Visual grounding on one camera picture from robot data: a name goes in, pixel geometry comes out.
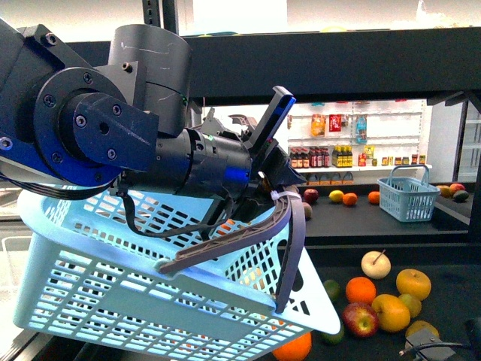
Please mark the green lime upper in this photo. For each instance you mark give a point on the green lime upper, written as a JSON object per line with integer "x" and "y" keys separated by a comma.
{"x": 333, "y": 289}

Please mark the orange back shelf left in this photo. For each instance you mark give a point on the orange back shelf left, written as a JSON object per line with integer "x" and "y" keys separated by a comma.
{"x": 349, "y": 199}

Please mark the large orange centre right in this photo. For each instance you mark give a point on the large orange centre right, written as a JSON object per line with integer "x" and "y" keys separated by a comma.
{"x": 360, "y": 289}

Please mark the yellow apple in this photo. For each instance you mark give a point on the yellow apple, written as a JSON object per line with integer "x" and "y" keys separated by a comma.
{"x": 414, "y": 282}
{"x": 392, "y": 313}

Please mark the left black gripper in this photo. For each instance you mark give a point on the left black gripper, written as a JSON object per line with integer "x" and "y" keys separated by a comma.
{"x": 270, "y": 170}

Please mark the grey-brown basket handle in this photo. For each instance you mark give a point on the grey-brown basket handle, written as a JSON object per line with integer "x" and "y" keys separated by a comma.
{"x": 291, "y": 214}

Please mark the black display shelf rack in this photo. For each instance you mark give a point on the black display shelf rack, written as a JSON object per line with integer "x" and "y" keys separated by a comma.
{"x": 373, "y": 73}

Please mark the yellow apple lower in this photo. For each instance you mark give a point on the yellow apple lower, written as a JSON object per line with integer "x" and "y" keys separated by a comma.
{"x": 392, "y": 313}

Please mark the large orange front left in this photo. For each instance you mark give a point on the large orange front left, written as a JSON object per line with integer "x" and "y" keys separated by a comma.
{"x": 296, "y": 350}

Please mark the white zip tie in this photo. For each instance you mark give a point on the white zip tie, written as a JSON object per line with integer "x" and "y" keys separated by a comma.
{"x": 284, "y": 196}

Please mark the large orange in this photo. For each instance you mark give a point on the large orange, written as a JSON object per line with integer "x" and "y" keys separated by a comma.
{"x": 296, "y": 350}
{"x": 360, "y": 289}

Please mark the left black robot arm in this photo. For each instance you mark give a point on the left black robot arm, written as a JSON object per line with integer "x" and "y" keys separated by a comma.
{"x": 70, "y": 130}

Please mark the red green mango back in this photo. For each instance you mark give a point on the red green mango back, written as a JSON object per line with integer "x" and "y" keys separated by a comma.
{"x": 308, "y": 211}

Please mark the light teal shopping basket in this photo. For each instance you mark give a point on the light teal shopping basket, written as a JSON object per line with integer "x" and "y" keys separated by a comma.
{"x": 90, "y": 278}

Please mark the green lime lower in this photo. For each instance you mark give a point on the green lime lower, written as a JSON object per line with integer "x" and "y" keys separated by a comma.
{"x": 333, "y": 339}

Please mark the orange shelf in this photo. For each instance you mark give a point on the orange shelf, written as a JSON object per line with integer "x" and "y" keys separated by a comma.
{"x": 374, "y": 197}
{"x": 349, "y": 199}

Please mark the orange back shelf right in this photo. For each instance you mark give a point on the orange back shelf right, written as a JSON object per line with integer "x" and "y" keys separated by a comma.
{"x": 374, "y": 197}

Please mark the small yellow-green fruit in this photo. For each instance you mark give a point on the small yellow-green fruit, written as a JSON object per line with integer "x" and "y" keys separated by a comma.
{"x": 413, "y": 304}

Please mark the yellow label bottles row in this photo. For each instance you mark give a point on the yellow label bottles row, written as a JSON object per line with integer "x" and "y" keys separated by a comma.
{"x": 341, "y": 156}

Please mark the yellow lemon back shelf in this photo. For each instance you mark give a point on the yellow lemon back shelf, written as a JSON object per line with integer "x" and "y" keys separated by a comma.
{"x": 336, "y": 196}

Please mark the red apple right edge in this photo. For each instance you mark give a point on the red apple right edge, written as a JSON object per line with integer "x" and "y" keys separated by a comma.
{"x": 360, "y": 319}

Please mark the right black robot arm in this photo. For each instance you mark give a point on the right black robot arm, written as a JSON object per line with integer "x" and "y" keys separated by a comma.
{"x": 423, "y": 342}

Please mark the russet yellow fruit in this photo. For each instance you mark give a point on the russet yellow fruit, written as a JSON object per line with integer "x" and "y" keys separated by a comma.
{"x": 419, "y": 325}

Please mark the dark sauce bottles row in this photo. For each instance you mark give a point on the dark sauce bottles row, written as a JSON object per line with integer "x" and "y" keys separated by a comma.
{"x": 309, "y": 157}

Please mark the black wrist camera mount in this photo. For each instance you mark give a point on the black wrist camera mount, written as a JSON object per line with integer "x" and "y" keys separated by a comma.
{"x": 271, "y": 120}

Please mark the small blue basket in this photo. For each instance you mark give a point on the small blue basket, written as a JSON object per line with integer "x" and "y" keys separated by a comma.
{"x": 408, "y": 199}

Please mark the yellow apple upper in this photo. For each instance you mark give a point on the yellow apple upper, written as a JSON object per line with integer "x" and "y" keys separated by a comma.
{"x": 414, "y": 282}

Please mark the green lime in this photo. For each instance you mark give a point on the green lime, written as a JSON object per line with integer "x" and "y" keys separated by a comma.
{"x": 333, "y": 289}
{"x": 333, "y": 339}

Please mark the white pear centre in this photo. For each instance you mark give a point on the white pear centre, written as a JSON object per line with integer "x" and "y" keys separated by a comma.
{"x": 376, "y": 264}

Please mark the dark red apple back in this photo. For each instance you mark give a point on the dark red apple back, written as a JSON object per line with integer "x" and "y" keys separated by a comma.
{"x": 311, "y": 196}

